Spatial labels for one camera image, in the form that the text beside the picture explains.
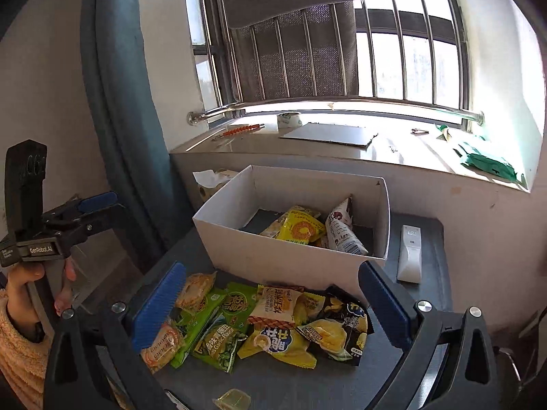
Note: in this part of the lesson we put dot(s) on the white remote control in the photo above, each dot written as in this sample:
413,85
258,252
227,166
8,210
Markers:
410,258

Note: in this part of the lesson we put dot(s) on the clear plastic jelly cup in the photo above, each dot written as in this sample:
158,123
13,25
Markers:
234,399

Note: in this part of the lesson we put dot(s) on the yellow-black chip bag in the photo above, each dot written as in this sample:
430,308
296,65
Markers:
341,327

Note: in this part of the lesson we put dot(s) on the yellow blue Korean chip bag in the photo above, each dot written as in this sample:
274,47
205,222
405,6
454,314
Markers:
285,345

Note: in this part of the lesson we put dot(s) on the Lay's bread package front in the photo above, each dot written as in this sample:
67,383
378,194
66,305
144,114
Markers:
165,346

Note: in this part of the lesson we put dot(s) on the steel window guard rail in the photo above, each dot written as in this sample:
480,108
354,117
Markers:
412,64

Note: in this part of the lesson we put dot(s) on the dark teal curtain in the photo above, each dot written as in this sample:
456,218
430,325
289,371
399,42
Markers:
137,162

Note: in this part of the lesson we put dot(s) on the beige orange snack packet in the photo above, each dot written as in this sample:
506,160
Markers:
277,308

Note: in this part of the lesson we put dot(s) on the yellow sunflower seed bag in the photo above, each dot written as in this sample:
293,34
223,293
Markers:
300,227

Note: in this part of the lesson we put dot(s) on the red orange beaded stick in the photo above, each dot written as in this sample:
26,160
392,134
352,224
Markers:
238,130

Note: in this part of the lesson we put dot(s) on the white cardboard box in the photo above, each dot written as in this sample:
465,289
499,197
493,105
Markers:
277,225

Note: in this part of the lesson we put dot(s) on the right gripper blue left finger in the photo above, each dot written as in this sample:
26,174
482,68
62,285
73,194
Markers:
153,301

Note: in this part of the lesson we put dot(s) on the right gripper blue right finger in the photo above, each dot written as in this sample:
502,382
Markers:
391,303

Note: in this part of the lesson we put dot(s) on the grey flat board on sill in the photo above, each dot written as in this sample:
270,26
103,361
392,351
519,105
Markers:
330,133

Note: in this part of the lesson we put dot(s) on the green snack bag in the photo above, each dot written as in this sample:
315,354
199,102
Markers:
236,302
219,343

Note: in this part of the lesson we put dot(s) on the grey cloth on window bars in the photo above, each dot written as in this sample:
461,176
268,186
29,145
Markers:
291,48

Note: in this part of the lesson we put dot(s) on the white tape roll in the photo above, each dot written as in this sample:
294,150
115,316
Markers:
288,120

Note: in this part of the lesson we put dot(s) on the cream knit left sleeve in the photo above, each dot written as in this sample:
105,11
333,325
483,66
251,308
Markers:
23,363

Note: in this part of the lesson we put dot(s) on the green plastic bag on sill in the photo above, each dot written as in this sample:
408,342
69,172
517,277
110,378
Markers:
478,154

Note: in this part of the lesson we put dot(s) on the white red triangular snack bag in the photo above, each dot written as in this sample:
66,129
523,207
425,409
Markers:
339,230

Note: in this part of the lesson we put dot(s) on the clear bread package with orange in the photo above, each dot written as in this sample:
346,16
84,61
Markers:
196,287

